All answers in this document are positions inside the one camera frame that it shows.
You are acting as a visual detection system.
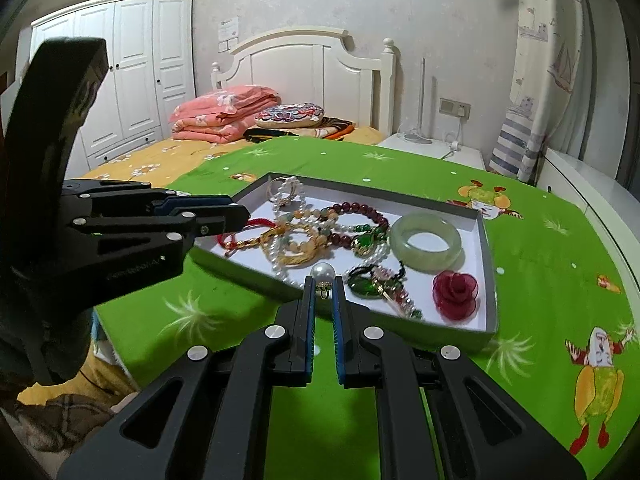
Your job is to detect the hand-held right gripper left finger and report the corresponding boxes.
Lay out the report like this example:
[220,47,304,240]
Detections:
[57,276,317,480]

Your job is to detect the green gem pendant black cord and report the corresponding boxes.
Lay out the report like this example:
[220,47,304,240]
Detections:
[346,260,407,302]

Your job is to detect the red string bracelet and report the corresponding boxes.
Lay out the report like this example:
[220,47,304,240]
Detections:
[218,217,281,252]

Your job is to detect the gold ring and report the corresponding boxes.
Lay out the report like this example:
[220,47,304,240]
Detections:
[267,176,293,206]

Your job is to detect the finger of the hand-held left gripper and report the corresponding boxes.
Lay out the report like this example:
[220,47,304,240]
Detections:
[67,211,250,252]
[62,180,250,219]

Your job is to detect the mixed stone bead bracelet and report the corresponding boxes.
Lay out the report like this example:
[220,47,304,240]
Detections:
[274,206,347,234]

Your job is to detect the gold bangle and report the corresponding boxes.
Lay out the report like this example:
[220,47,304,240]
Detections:
[275,230,326,268]

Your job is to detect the patterned round pillow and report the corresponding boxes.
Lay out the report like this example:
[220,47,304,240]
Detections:
[255,102,325,130]

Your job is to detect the pink folded quilt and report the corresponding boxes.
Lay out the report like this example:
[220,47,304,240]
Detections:
[169,85,280,143]

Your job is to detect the orange and black cloth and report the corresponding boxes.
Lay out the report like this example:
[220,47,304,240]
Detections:
[243,116,357,142]

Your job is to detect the black cable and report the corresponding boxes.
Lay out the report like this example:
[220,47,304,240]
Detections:
[80,367,118,397]

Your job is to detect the white wardrobe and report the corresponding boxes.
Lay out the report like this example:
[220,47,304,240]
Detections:
[30,0,197,171]

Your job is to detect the white bed headboard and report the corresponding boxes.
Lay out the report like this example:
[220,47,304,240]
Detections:
[210,27,397,133]

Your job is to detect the white pearl necklace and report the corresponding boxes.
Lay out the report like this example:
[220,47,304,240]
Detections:
[270,177,391,281]

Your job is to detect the white bedside table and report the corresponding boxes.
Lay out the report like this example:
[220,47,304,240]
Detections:
[376,132,487,171]

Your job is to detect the grey cardboard box tray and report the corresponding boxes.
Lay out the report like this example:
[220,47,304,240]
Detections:
[191,172,499,353]

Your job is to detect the green cartoon tablecloth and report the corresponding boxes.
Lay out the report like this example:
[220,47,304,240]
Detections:
[92,137,638,480]

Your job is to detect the pearl drop earring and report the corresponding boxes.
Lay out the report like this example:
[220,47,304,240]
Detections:
[310,262,335,301]

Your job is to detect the green gem gold pendant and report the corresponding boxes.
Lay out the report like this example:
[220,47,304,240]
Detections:
[350,227,388,257]

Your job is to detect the white charger cable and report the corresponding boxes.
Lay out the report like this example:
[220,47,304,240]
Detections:
[442,117,463,158]

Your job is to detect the red fabric rose brooch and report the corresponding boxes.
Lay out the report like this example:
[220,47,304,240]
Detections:
[432,270,481,322]

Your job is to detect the colourful gem pin brooch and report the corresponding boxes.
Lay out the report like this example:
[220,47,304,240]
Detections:
[372,266,425,322]

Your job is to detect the green jade bangle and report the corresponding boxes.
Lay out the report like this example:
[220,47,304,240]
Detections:
[390,212,461,273]

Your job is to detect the wall socket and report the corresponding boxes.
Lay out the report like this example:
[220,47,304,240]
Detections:
[438,98,471,118]

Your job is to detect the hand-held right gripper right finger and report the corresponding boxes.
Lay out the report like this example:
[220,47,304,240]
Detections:
[331,276,586,480]

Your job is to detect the dark red bead bracelet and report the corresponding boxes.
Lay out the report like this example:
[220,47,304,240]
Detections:
[314,201,391,241]

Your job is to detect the printed curtain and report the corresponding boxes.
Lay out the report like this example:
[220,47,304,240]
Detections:
[487,0,586,186]

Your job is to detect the plaid blanket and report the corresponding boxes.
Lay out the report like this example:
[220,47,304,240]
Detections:
[10,392,121,456]

